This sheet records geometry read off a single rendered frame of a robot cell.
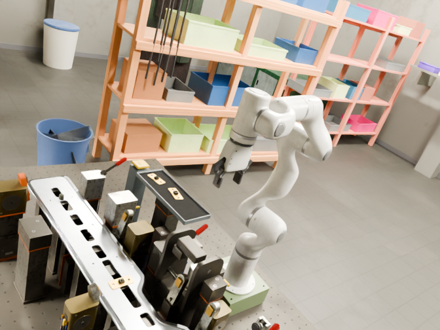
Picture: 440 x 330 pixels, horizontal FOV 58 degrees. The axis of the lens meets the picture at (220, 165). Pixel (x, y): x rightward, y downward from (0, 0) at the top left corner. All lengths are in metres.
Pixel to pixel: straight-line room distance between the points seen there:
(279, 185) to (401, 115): 6.47
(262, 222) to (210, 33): 2.42
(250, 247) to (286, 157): 0.42
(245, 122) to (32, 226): 0.89
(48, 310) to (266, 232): 0.91
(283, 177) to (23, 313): 1.13
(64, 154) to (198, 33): 1.54
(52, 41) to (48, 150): 3.38
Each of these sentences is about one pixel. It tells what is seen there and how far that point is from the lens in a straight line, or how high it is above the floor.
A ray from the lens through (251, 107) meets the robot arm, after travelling 1.17.
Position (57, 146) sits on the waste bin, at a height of 0.46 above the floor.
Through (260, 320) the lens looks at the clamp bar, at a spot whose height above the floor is 1.21.
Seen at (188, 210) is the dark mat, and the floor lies 1.16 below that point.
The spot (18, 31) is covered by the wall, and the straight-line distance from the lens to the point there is 7.24.
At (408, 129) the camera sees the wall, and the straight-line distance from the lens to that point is 7.92.
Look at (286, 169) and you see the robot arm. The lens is 1.60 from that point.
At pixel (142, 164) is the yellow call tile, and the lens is 1.86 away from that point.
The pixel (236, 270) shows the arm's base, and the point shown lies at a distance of 1.84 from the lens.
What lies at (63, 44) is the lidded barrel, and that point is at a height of 0.40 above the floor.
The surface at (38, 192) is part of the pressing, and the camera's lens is 1.86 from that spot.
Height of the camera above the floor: 2.04
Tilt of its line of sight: 25 degrees down
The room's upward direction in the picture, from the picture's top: 18 degrees clockwise
